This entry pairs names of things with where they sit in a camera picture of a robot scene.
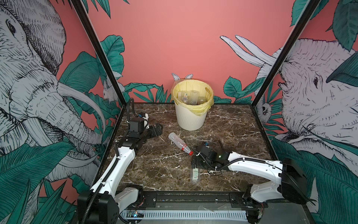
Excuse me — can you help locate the clear bottle green label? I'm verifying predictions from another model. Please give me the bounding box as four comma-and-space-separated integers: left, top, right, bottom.
190, 168, 200, 184

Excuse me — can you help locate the white bottle red band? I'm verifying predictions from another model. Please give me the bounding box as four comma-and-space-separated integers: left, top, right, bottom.
168, 132, 194, 156

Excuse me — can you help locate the tall bottle red green label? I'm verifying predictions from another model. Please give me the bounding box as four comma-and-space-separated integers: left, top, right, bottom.
178, 91, 189, 104

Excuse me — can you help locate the clear bottle white cap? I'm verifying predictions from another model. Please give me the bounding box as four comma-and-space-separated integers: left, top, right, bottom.
188, 91, 200, 105

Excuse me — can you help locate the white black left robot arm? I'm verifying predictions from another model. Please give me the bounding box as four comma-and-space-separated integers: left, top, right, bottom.
77, 123, 163, 224

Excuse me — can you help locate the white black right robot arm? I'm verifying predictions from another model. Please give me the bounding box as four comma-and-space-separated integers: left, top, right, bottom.
194, 147, 310, 204

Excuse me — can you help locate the white ribbed waste bin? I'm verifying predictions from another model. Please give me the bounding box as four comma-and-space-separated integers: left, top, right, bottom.
175, 93, 208, 131

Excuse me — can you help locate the yellow plastic bin liner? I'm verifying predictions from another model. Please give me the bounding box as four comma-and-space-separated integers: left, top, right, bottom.
171, 79, 214, 116

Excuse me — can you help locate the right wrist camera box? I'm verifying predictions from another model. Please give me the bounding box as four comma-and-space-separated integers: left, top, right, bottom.
196, 141, 216, 157

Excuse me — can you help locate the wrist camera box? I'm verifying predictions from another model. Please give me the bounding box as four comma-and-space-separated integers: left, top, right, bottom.
129, 112, 149, 133
196, 141, 216, 157

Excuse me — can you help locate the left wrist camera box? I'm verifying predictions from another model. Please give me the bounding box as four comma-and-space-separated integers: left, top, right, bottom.
129, 112, 149, 133

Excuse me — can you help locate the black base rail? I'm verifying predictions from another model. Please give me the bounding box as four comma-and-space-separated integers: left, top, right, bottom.
128, 191, 268, 210

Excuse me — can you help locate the white slotted cable duct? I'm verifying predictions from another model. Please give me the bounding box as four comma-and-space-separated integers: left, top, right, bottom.
121, 210, 248, 221

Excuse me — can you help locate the black left frame post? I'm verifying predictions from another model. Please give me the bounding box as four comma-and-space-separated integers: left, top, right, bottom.
71, 0, 127, 107

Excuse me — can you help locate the black frame post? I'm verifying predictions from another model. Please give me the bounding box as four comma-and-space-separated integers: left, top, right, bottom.
71, 0, 127, 107
251, 0, 321, 107

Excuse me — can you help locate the black right frame post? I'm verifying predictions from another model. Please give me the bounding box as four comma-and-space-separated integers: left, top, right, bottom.
251, 0, 321, 107

